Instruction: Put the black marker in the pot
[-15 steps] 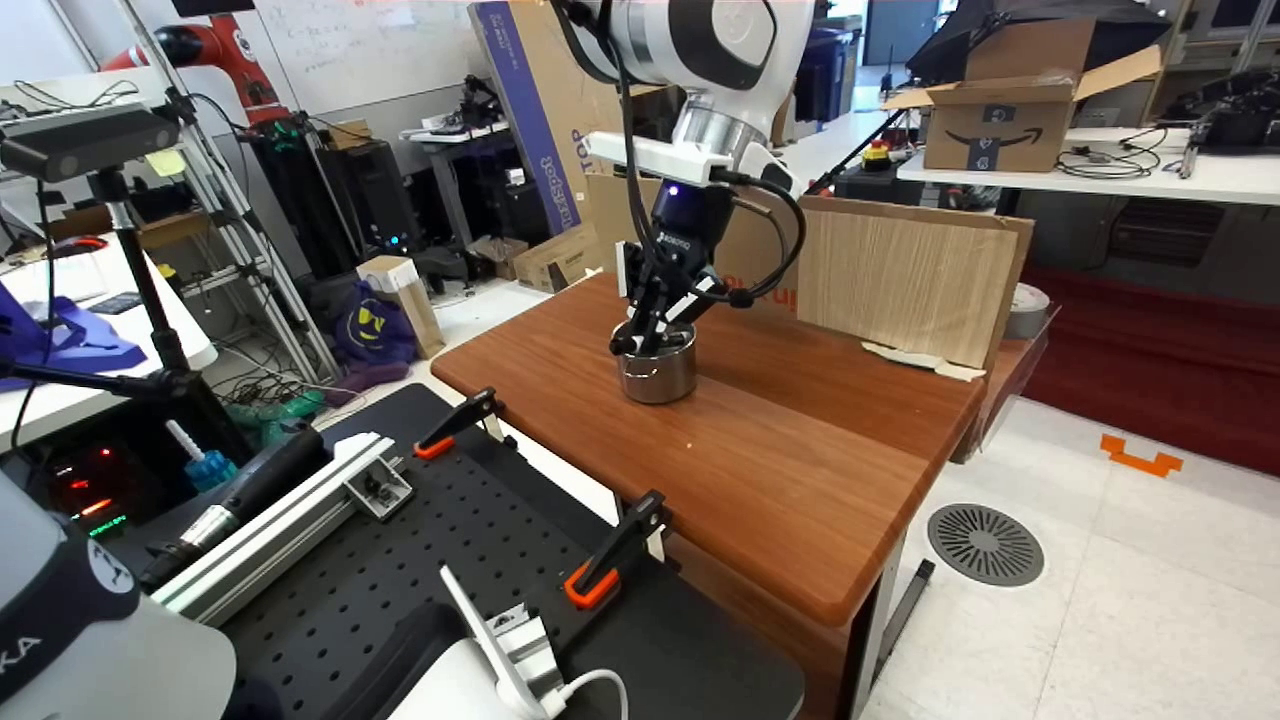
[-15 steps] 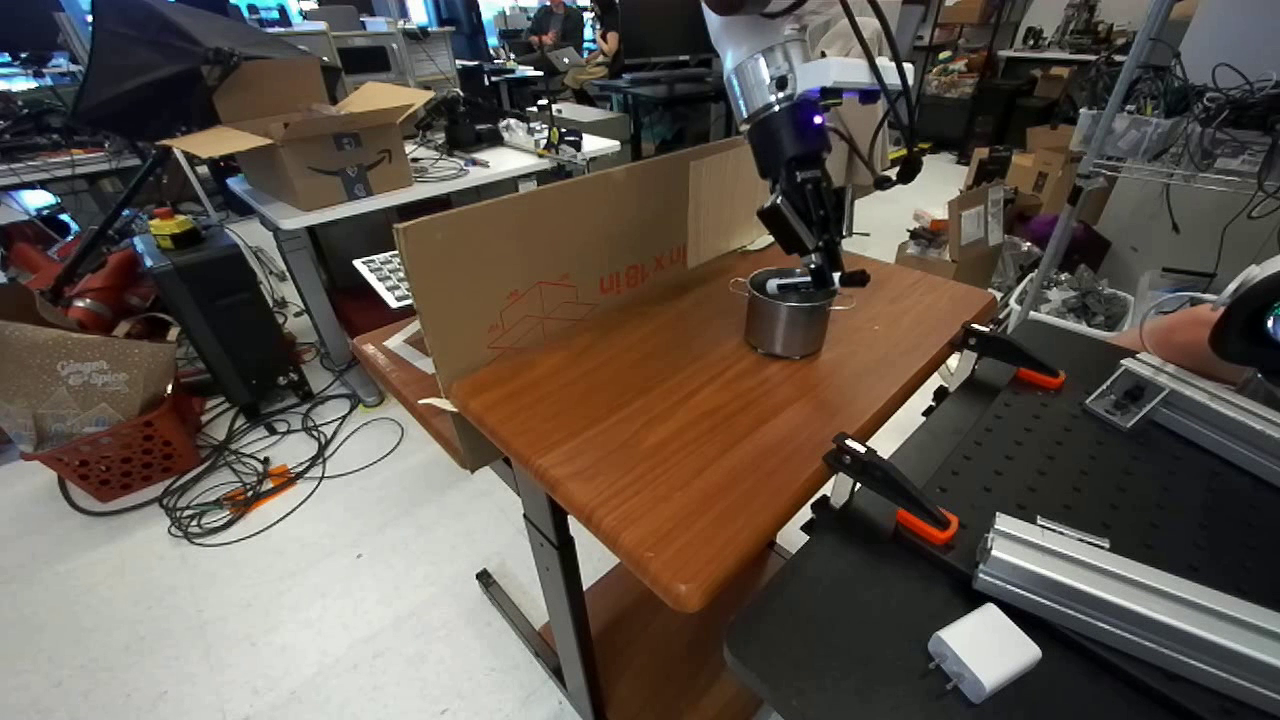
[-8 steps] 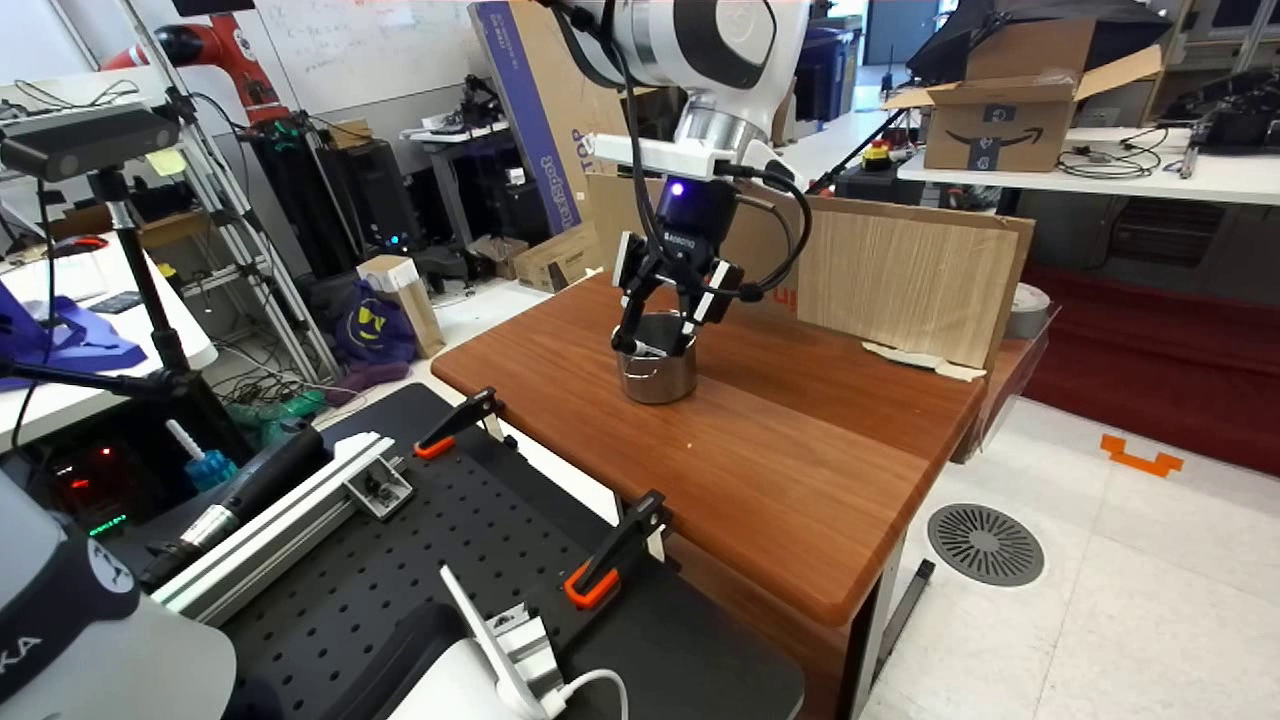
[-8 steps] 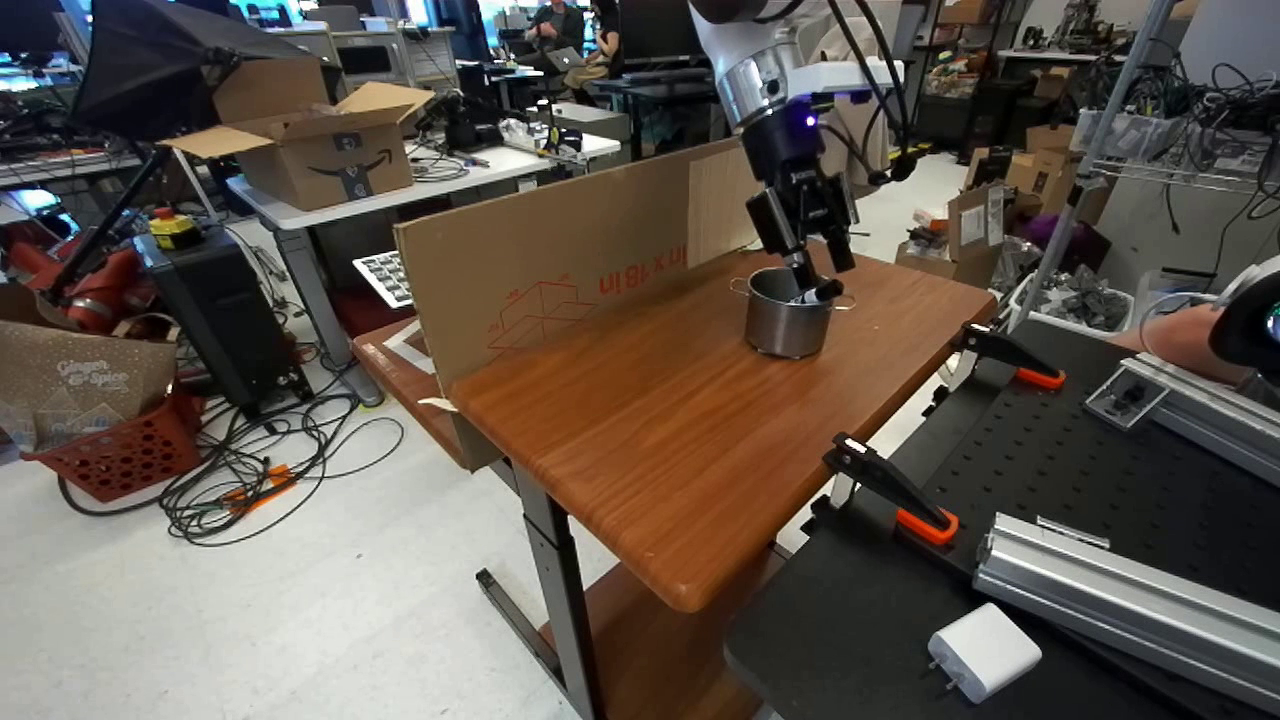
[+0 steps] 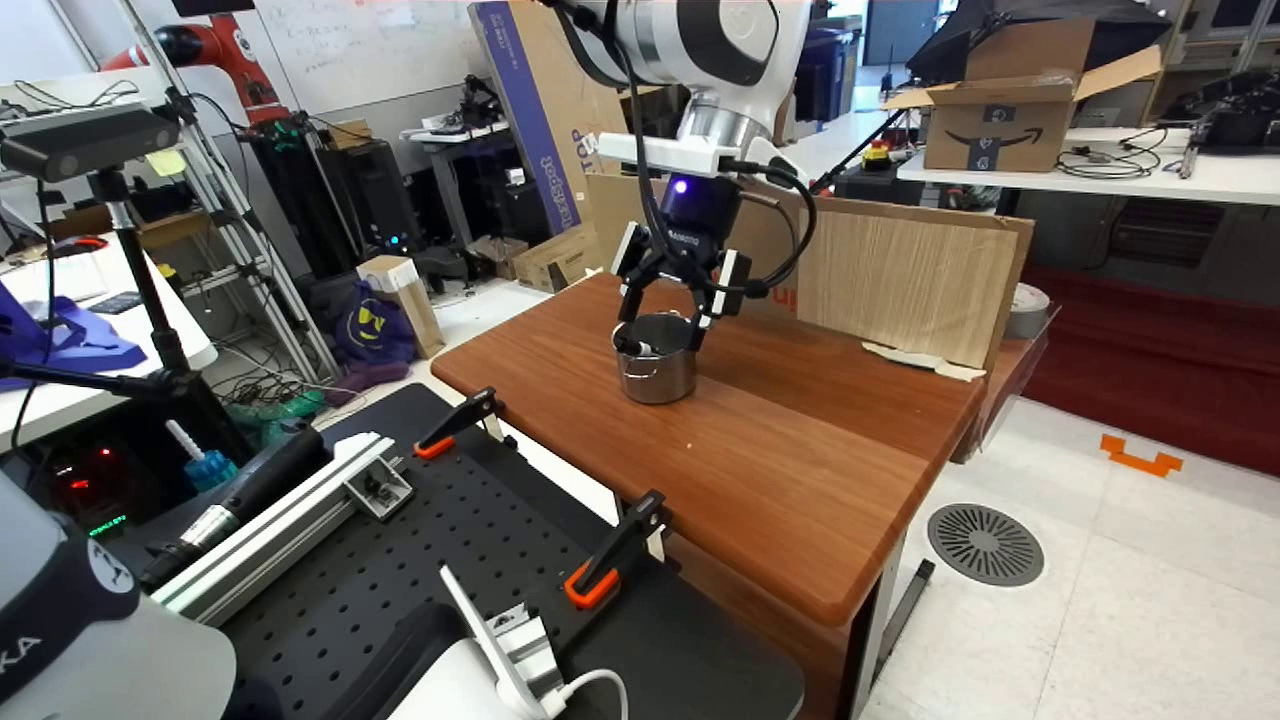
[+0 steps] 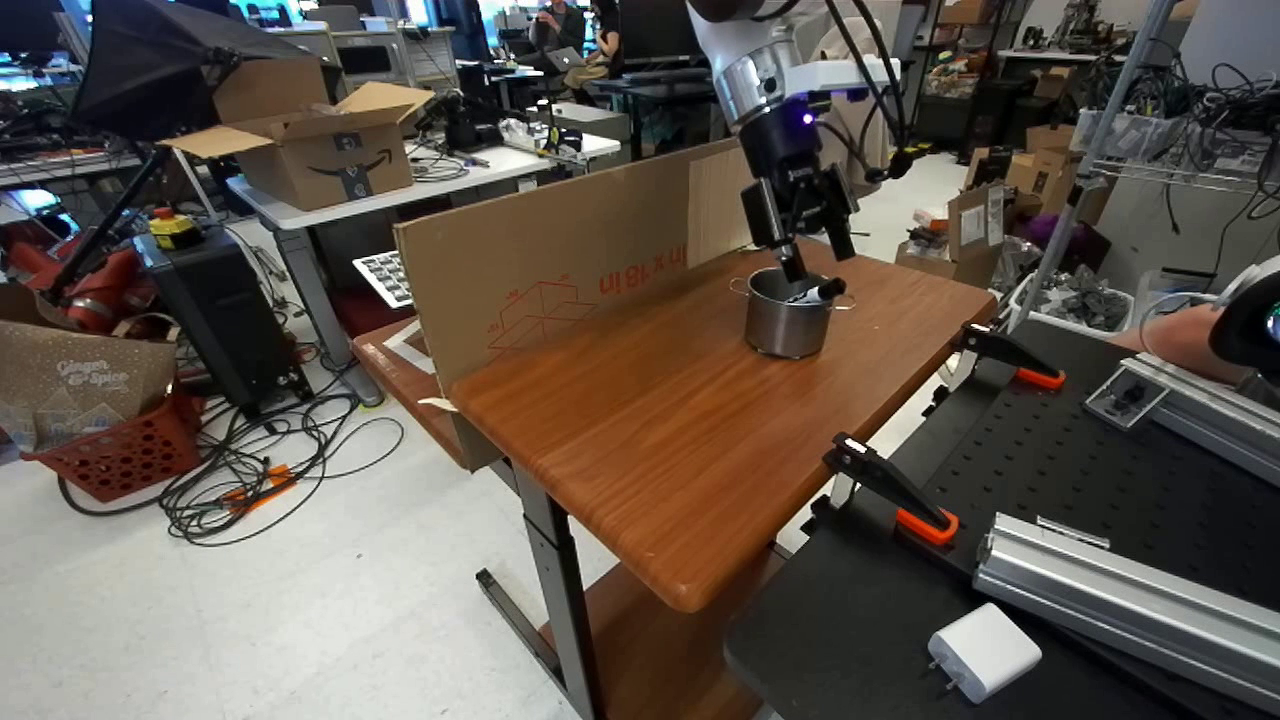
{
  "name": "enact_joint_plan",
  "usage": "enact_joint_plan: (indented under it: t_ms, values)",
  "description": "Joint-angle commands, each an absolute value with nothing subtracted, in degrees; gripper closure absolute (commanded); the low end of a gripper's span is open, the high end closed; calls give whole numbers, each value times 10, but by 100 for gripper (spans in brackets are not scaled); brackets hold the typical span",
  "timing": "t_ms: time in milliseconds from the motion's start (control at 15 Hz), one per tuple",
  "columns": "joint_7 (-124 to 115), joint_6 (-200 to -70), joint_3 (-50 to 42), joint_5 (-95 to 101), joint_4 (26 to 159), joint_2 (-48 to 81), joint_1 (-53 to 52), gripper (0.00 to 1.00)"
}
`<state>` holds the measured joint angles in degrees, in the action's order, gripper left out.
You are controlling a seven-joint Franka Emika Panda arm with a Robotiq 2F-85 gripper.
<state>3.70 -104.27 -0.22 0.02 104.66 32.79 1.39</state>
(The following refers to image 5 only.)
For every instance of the green object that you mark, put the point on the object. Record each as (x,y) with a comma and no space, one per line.
(272,416)

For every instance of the round grey floor drain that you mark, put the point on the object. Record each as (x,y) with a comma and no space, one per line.
(986,546)

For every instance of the black tripod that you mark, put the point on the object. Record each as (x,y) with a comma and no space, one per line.
(144,294)

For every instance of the small steel pot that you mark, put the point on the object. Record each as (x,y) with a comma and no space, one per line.
(661,381)

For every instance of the white side table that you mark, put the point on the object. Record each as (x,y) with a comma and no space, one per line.
(95,275)

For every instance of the silver metal rack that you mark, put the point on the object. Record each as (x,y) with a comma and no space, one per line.
(252,253)

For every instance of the flat brown cardboard box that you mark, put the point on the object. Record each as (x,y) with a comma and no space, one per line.
(563,261)

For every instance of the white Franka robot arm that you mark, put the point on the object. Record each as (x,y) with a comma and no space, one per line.
(706,41)

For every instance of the white work table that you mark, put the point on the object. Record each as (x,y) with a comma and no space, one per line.
(1240,177)

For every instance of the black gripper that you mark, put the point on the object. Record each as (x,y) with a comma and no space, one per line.
(702,213)

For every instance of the purple bag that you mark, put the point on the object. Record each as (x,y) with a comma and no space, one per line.
(362,325)

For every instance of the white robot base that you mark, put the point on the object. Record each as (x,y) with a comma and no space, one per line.
(121,666)

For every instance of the open Amazon cardboard box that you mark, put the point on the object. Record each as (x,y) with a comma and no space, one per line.
(994,125)

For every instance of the brown cardboard panel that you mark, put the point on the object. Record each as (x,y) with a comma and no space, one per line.
(906,283)

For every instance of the black electronics box with lights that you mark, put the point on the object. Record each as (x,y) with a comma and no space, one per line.
(80,483)

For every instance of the grey bucket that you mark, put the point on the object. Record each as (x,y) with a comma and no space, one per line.
(1031,312)

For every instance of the small tan cardboard box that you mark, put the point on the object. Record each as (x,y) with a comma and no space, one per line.
(403,303)

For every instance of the black perforated breadboard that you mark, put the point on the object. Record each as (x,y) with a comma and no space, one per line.
(442,533)

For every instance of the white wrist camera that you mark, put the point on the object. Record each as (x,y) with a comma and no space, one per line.
(640,148)

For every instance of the red carpet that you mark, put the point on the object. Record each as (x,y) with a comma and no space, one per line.
(1173,360)

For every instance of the wooden table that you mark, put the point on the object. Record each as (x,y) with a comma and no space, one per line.
(800,495)

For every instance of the red machine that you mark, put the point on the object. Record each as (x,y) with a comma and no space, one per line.
(234,63)

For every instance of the purple cloth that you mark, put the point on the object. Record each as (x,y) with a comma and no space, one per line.
(67,346)

